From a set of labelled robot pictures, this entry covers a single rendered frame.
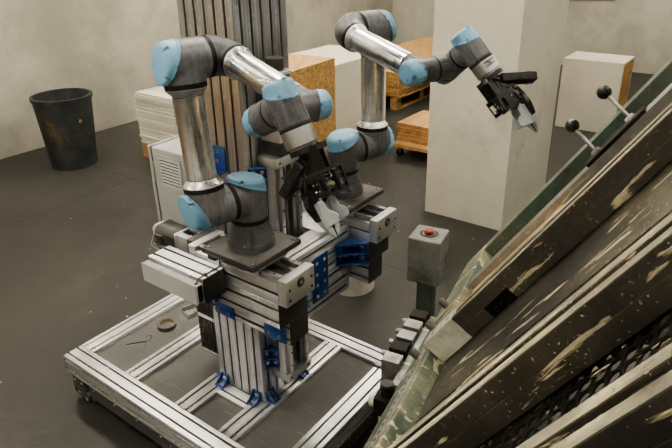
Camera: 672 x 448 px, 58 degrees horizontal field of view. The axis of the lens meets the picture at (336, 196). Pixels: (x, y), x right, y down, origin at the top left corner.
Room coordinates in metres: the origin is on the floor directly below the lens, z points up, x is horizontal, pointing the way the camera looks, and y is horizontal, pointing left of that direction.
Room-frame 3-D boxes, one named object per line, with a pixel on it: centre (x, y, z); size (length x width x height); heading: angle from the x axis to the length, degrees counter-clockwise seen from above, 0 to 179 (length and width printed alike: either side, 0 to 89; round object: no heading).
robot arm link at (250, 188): (1.68, 0.27, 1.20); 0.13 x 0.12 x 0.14; 130
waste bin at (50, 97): (5.29, 2.44, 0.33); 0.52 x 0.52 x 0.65
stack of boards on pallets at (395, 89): (8.16, -1.08, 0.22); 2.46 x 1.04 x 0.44; 143
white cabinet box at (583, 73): (6.18, -2.72, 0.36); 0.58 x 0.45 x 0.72; 53
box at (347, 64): (5.28, 0.08, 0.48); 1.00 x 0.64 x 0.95; 143
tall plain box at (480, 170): (4.28, -1.18, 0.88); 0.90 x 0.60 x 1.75; 143
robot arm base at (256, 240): (1.68, 0.27, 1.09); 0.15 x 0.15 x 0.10
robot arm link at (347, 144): (2.08, -0.03, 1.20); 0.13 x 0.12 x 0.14; 125
